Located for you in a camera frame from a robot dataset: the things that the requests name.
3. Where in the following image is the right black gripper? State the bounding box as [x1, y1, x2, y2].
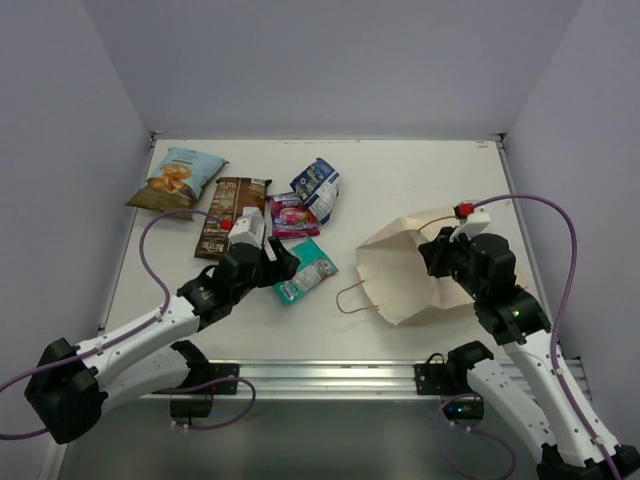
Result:
[418, 225, 485, 302]

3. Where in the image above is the green mint candy pack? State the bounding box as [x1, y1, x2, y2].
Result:
[274, 238, 338, 305]

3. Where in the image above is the purple berry candy bag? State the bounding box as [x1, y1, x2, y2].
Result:
[269, 192, 320, 239]

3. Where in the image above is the brown paper bag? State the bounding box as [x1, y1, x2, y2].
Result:
[336, 205, 473, 326]

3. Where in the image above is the navy kettle chips bag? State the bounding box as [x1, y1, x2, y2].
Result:
[290, 157, 341, 225]

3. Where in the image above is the brown chocolate snack bag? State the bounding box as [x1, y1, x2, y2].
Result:
[194, 177, 272, 260]

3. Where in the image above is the gold blue crisps bag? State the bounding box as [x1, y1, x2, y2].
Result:
[125, 147, 228, 220]

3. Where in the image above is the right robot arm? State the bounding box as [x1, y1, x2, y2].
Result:
[418, 227, 639, 479]

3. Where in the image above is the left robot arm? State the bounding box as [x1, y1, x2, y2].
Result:
[24, 237, 300, 444]

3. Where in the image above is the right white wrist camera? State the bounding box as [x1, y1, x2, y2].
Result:
[449, 202, 491, 243]

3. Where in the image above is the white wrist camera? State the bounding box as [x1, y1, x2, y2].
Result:
[449, 202, 491, 243]
[228, 207, 266, 249]

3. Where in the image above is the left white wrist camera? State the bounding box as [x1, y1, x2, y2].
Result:
[228, 207, 266, 249]

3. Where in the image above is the aluminium mounting rail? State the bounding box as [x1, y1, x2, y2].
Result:
[94, 357, 591, 400]

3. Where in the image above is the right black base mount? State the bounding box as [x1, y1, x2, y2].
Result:
[413, 353, 485, 427]

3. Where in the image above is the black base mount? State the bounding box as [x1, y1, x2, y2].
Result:
[413, 353, 485, 427]
[156, 362, 256, 432]

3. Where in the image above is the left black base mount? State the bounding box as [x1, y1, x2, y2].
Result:
[156, 362, 256, 432]

